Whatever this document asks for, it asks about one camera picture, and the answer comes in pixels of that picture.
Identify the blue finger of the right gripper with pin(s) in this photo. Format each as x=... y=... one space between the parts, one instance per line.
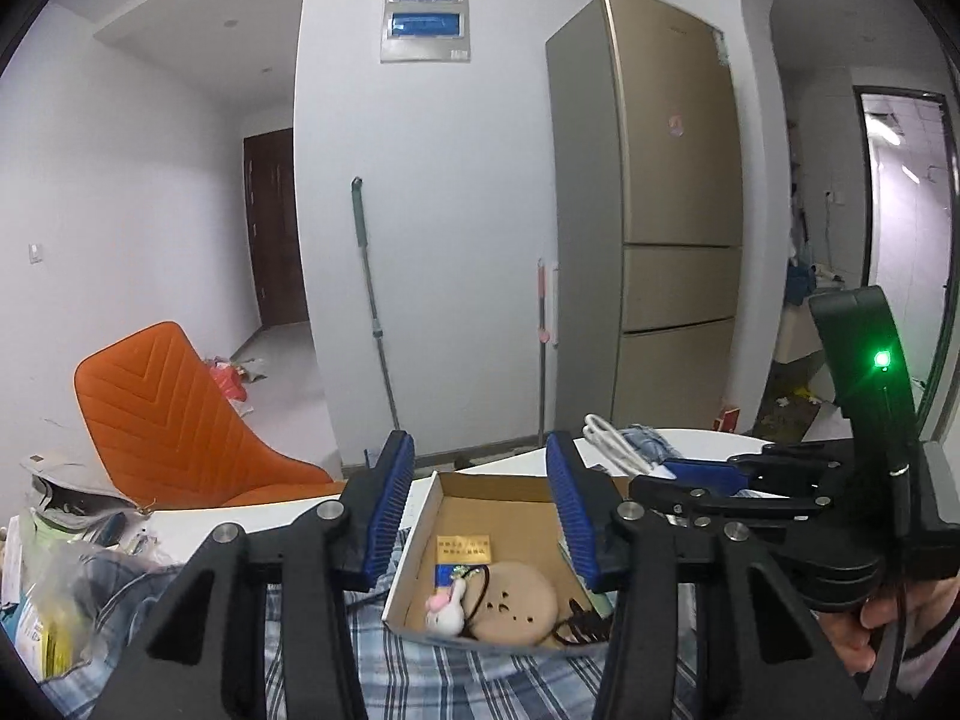
x=712 y=498
x=719 y=478

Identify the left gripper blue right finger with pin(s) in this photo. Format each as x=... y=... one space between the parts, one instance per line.
x=571 y=488

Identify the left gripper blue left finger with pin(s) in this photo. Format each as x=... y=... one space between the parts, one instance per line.
x=391 y=479

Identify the person right hand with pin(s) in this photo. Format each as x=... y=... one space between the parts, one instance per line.
x=928 y=603

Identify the yellow snack box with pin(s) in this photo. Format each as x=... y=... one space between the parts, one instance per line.
x=463 y=550

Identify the green paper card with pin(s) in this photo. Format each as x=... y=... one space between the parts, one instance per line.
x=602 y=603

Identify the blue yellow small packet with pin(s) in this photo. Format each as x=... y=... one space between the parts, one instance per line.
x=446 y=574

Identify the round beige plush face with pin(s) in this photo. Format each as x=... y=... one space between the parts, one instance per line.
x=510 y=604

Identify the shallow cardboard box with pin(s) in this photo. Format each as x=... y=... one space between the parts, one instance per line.
x=518 y=514

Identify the red trash pile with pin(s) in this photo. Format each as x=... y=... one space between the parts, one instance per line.
x=233 y=379

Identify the orange chair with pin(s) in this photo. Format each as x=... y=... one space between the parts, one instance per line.
x=169 y=439

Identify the blue plaid shirt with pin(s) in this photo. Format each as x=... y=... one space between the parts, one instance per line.
x=399 y=678

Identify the gold refrigerator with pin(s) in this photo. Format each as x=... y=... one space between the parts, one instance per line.
x=649 y=205

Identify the clear plastic bag clutter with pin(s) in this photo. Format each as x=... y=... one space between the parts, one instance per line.
x=75 y=546

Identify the dark brown door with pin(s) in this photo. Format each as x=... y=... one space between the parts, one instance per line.
x=272 y=228

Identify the pink handled broom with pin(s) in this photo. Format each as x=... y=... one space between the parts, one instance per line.
x=544 y=334

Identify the green handled mop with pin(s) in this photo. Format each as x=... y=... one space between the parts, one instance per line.
x=363 y=242

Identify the wall light switch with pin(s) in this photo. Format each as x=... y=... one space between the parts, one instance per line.
x=36 y=252

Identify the wall electrical panel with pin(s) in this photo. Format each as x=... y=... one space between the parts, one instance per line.
x=425 y=31

